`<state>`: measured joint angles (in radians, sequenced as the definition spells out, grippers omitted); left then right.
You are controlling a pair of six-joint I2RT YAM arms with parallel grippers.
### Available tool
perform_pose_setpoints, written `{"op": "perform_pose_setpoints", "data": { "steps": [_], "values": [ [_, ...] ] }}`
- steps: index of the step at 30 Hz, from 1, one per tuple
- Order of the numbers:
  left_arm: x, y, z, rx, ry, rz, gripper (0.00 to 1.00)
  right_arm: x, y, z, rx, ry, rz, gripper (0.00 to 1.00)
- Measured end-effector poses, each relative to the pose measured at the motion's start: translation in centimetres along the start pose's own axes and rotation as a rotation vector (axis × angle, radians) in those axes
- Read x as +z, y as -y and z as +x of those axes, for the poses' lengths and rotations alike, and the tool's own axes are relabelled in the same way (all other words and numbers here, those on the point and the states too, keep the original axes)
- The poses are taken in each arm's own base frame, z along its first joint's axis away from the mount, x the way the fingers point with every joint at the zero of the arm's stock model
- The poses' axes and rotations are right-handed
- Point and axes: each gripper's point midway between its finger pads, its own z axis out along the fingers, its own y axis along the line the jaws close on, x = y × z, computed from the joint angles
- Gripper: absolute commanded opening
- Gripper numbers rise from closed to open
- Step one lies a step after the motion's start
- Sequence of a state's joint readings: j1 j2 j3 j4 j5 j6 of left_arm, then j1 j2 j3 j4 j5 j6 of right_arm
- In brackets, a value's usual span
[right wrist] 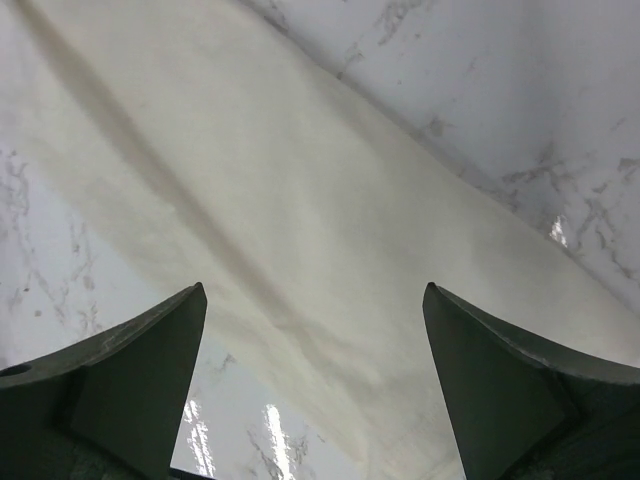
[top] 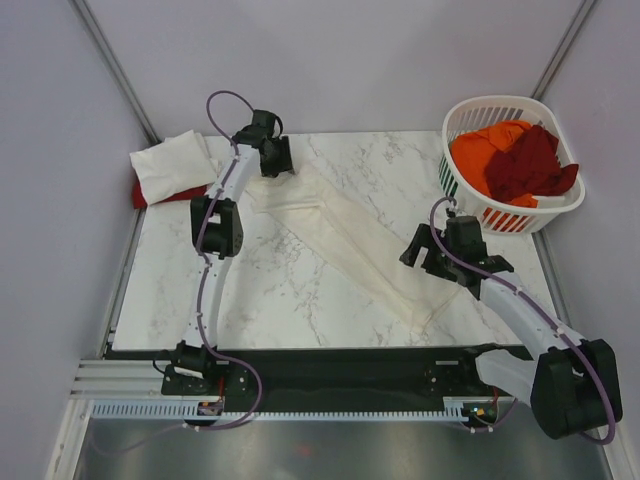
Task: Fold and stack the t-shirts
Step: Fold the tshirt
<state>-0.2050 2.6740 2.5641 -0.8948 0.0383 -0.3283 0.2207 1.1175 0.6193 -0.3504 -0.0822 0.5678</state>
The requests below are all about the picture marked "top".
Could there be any folded red t shirt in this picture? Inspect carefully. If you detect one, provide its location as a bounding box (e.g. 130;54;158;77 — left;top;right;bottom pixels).
131;173;209;209

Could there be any dark red t shirt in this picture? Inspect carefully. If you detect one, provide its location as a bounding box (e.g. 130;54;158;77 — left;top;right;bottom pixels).
484;125;579;208

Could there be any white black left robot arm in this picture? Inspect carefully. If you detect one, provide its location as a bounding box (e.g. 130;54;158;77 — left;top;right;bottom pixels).
164;125;294;393

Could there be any cream white t shirt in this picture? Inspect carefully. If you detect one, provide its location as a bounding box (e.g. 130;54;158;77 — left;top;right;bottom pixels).
246;163;460;330

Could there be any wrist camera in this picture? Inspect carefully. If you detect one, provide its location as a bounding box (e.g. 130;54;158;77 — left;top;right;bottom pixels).
445;216;487;262
251;109;284;138

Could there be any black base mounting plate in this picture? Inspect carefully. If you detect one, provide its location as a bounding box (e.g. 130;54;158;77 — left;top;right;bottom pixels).
161;344;494;414

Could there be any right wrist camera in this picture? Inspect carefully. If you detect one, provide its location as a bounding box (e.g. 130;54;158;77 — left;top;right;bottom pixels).
445;216;487;262

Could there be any folded white t shirt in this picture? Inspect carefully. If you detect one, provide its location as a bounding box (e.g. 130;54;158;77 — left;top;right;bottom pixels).
130;130;218;185

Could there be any orange t shirt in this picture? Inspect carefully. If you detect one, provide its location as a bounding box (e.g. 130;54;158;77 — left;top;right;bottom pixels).
449;120;532;200

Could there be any green t shirt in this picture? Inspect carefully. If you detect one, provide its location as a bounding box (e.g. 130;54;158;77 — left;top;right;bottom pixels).
439;155;458;197

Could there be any white slotted cable duct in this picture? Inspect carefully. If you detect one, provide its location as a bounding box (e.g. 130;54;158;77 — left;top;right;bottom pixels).
90;397;498;423

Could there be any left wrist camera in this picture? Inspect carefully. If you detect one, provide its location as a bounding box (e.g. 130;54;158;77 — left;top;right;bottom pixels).
251;109;284;138

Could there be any white plastic laundry basket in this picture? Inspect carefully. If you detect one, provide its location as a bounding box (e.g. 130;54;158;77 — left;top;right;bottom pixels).
441;95;585;235

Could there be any aluminium frame rail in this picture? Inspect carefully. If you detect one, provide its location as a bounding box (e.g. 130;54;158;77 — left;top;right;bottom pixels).
69;357;617;401

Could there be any left corner metal post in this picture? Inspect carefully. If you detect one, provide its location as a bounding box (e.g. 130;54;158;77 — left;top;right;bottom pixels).
68;0;160;145

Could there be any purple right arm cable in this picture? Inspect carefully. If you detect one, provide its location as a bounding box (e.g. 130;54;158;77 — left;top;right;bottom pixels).
428;197;617;445

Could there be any corner metal post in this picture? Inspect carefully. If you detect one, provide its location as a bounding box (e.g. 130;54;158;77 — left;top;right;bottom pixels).
68;0;160;145
530;0;600;101

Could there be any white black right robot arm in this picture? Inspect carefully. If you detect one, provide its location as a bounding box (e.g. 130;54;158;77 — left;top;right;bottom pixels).
400;216;623;445

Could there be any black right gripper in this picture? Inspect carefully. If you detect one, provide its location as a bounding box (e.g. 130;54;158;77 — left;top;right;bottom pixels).
399;223;460;282

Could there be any right corner metal post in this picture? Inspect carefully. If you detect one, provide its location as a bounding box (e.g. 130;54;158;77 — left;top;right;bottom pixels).
530;0;600;101

